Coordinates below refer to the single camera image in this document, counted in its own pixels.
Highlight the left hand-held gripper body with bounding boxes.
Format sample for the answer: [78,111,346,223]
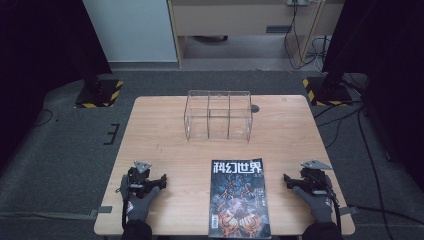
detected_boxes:
[124,160,154,198]

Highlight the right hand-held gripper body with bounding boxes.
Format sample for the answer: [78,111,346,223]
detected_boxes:
[293,159,334,197]

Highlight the dark cover magazine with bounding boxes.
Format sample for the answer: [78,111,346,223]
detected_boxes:
[208,157,272,240]

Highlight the clear acrylic file rack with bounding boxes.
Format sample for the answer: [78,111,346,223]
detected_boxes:
[183,89,254,143]

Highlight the person's left hand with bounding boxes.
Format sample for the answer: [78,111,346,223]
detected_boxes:
[119,173,162,224]

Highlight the person's right hand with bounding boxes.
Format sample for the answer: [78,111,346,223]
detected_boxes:
[291,184,336,224]

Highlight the grey tape piece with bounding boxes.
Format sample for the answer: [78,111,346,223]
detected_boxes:
[87,205,114,218]
[335,205,360,217]

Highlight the striped black stand base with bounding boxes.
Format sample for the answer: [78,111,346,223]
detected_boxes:
[74,78,125,109]
[302,76,355,107]

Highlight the white panel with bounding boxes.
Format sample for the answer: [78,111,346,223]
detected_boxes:
[82,0,179,64]

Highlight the black curtain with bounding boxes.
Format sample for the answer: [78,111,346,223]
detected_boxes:
[0,0,113,171]
[320,0,424,183]

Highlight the beige wooden desk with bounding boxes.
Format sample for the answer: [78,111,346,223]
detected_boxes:
[166,0,345,69]

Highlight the left hand-held gripper cable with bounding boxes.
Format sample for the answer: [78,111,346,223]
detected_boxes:
[121,199,130,232]

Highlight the hand-held gripper cable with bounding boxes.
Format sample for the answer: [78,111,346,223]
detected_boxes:
[121,199,130,232]
[328,191,342,233]

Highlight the right hand-held gripper cable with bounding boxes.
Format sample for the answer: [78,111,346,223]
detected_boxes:
[328,191,342,233]

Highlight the long black floor cable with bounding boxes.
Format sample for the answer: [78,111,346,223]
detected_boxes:
[356,108,392,240]

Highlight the thin black floor cable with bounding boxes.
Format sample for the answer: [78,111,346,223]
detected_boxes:
[32,108,55,128]

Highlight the black hanging power cable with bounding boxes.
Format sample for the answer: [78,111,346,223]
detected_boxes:
[283,2,332,72]

